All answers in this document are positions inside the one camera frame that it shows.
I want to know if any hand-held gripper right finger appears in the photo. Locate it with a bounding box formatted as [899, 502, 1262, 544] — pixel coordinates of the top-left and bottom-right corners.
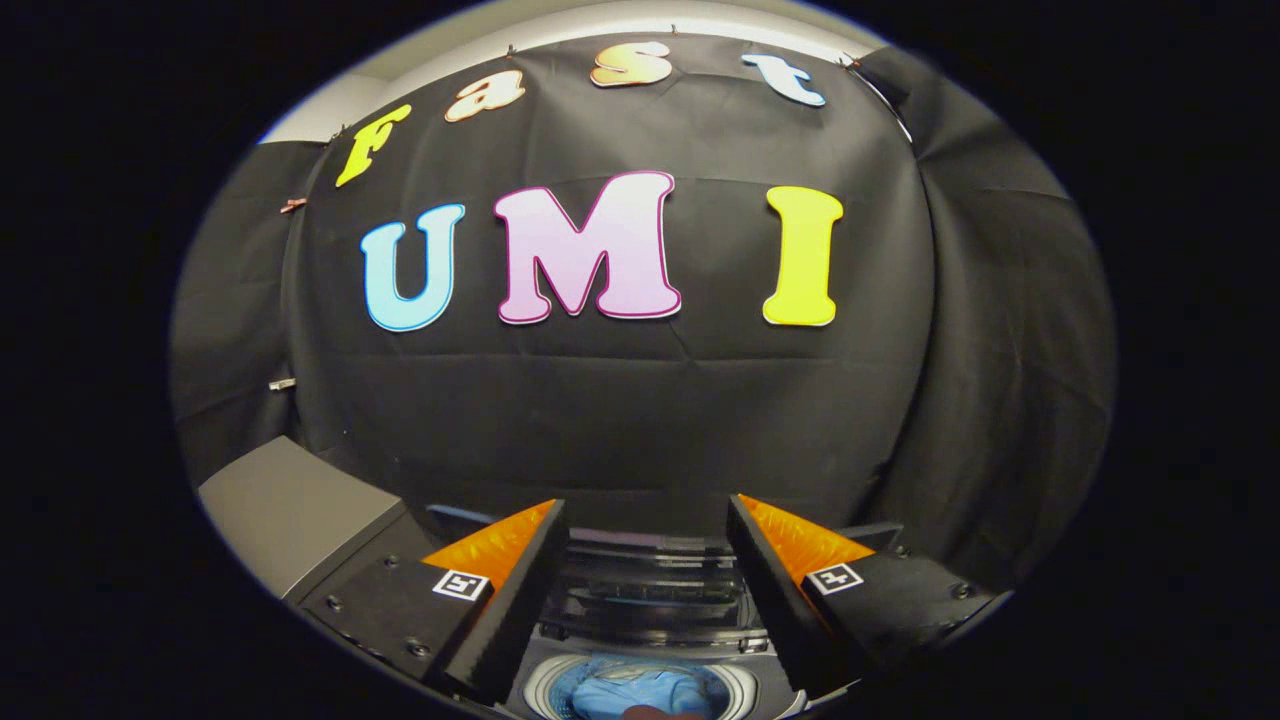
[726, 493, 1001, 701]

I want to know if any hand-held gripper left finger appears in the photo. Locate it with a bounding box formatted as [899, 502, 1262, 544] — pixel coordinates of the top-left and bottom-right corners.
[298, 498, 567, 706]

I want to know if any light blue polo shirt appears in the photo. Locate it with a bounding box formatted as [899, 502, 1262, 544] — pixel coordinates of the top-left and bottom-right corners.
[573, 655, 717, 720]

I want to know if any black backdrop cloth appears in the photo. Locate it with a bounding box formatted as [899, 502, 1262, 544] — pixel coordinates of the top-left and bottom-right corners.
[168, 35, 1117, 591]

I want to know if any grey table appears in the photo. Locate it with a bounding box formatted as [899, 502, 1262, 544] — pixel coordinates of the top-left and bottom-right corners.
[198, 435, 431, 603]

